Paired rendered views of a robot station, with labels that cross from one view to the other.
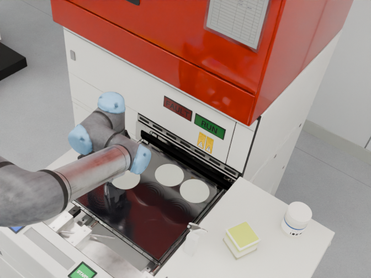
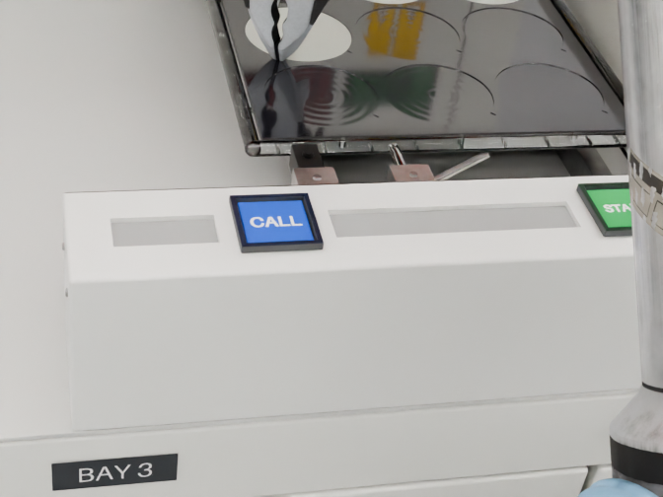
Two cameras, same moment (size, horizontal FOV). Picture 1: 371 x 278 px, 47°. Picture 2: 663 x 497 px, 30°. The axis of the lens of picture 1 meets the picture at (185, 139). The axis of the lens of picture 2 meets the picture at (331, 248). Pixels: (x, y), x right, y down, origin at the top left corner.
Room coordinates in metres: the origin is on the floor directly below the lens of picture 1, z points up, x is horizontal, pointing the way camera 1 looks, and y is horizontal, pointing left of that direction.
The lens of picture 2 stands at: (0.18, 0.91, 1.48)
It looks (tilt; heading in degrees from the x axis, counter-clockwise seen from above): 39 degrees down; 313
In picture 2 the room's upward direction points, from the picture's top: 9 degrees clockwise
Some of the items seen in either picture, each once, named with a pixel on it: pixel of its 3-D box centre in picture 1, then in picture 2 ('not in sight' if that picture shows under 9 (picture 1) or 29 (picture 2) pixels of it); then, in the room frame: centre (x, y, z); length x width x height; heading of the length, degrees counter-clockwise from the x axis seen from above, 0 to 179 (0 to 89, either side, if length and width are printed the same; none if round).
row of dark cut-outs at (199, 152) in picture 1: (185, 144); not in sight; (1.06, 0.00, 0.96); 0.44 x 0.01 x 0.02; 60
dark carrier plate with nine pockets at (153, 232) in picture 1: (149, 194); (406, 35); (0.87, 0.09, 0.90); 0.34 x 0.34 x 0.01; 60
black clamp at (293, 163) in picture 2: (74, 211); (307, 165); (0.76, 0.32, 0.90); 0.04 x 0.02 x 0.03; 150
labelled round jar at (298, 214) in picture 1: (295, 220); not in sight; (0.76, -0.36, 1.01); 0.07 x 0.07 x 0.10
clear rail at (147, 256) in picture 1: (112, 230); (460, 143); (0.71, 0.18, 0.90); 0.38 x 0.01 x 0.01; 60
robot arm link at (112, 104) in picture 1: (111, 113); not in sight; (0.90, 0.22, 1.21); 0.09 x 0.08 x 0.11; 156
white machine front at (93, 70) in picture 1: (149, 107); not in sight; (1.16, 0.15, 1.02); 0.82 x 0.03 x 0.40; 60
